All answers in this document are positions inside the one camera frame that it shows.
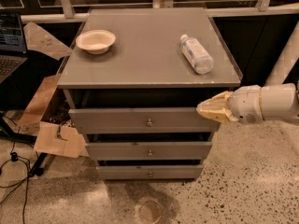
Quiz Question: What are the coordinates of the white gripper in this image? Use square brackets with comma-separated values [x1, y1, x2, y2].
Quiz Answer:
[196, 85, 263, 124]

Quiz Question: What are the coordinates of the grey top drawer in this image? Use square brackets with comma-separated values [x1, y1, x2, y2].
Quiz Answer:
[69, 107, 220, 134]

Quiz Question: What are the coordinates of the grey drawer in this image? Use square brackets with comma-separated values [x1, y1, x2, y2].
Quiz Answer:
[86, 141, 212, 161]
[96, 165, 203, 180]
[69, 107, 220, 134]

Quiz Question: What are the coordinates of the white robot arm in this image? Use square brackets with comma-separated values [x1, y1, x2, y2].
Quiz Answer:
[196, 22, 299, 125]

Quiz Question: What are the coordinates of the grey bottom drawer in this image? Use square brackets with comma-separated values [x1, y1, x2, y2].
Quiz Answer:
[96, 165, 203, 180]

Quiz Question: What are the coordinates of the grey middle drawer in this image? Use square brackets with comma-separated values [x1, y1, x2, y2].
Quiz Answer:
[86, 141, 212, 161]

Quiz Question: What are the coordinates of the grey drawer cabinet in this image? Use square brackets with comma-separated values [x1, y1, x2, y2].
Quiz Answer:
[58, 7, 242, 168]

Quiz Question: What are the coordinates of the open black laptop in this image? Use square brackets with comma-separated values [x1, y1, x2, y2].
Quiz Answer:
[0, 11, 28, 83]

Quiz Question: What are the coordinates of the clear plastic water bottle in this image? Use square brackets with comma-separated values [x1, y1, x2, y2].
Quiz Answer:
[180, 35, 214, 75]

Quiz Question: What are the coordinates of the round floor drain cover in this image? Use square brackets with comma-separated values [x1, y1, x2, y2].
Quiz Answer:
[138, 200, 163, 224]

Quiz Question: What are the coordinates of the white metal railing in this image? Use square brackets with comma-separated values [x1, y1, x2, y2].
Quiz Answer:
[20, 0, 299, 24]

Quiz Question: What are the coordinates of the white paper bowl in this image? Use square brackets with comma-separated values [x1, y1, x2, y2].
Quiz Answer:
[76, 30, 116, 55]

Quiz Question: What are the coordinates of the brown cardboard box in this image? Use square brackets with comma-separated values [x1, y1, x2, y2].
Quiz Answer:
[18, 21, 88, 158]

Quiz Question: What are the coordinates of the black floor cable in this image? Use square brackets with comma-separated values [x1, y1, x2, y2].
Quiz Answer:
[0, 115, 32, 224]

